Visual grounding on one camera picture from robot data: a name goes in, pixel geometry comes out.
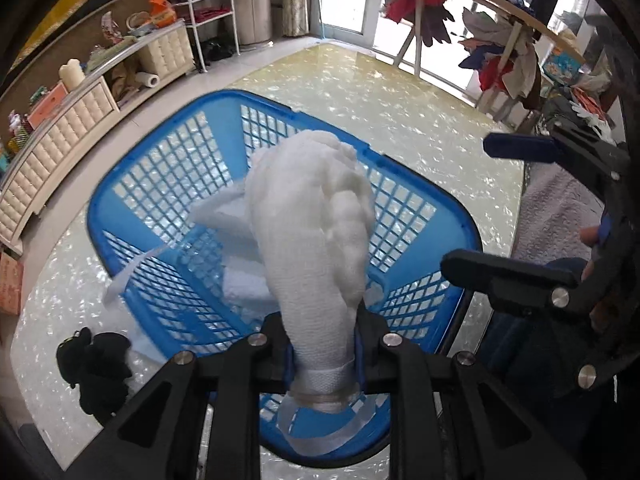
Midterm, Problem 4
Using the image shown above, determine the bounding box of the cream tufted TV cabinet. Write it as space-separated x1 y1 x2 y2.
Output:
1 21 194 255

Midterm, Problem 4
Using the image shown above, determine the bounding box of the black plush cloth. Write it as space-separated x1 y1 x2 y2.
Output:
55 327 132 427

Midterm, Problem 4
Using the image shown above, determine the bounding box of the white paper roll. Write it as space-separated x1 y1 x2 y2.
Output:
136 72 160 89

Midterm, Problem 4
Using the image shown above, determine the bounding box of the white knitted cloth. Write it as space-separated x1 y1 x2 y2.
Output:
222 256 280 318

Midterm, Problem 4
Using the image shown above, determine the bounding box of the blue plastic laundry basket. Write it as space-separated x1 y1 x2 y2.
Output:
87 90 482 468

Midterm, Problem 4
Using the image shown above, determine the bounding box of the cream candle-shaped lamp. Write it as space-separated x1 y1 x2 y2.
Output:
58 58 86 92

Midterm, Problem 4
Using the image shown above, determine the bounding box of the orange bottle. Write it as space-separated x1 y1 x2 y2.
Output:
149 0 177 28

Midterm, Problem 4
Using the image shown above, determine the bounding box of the patterned beige curtain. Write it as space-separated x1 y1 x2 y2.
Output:
282 0 309 37

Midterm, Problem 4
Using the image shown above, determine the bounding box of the red printed cardboard box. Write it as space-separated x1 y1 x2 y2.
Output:
0 252 24 315

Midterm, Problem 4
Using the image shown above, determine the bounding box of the light blue cloth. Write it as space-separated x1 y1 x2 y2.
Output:
128 332 167 364

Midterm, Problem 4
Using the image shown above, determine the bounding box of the wooden clothes drying rack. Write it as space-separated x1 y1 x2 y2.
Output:
372 0 586 116

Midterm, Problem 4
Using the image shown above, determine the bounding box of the person's right hand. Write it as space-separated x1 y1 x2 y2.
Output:
579 226 600 281

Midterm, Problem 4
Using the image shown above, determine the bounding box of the white fluffy towel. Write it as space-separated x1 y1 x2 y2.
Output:
188 129 386 456

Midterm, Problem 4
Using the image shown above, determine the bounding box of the pink storage box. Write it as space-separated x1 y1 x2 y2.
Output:
27 80 68 130

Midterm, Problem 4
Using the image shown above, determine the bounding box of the white metal shelf rack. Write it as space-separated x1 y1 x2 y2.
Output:
168 0 240 73

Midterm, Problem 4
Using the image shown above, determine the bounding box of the grey rag mat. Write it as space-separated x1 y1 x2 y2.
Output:
511 162 603 264

